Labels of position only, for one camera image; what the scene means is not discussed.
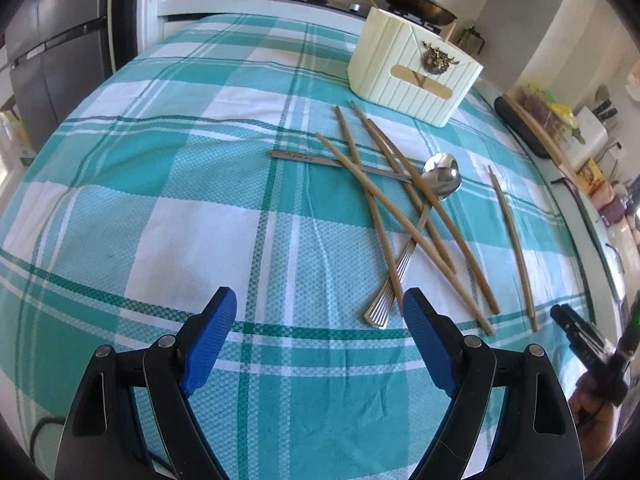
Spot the teal checked tablecloth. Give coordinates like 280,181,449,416
0,12,626,480

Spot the pink container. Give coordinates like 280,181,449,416
599,184,627,227

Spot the yellow food package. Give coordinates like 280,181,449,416
577,159,607,195

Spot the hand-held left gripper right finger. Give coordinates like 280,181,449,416
402,287,586,480

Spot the dark grey refrigerator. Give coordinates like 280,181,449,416
0,0,117,161

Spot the wooden board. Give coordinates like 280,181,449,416
502,94,582,187

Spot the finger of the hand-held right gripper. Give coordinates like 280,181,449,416
550,304,608,357

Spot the cream ribbed utensil holder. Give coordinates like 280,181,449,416
347,7,485,127

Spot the person's right hand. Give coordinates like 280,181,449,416
569,380,621,467

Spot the black tray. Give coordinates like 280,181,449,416
494,96,553,160

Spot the bagged dried food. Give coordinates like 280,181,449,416
519,84,577,133

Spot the ribbed handle steel spoon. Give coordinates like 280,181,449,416
363,152,460,329

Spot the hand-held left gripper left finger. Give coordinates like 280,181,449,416
54,286,238,480

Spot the white knife block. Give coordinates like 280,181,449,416
574,99,620,172

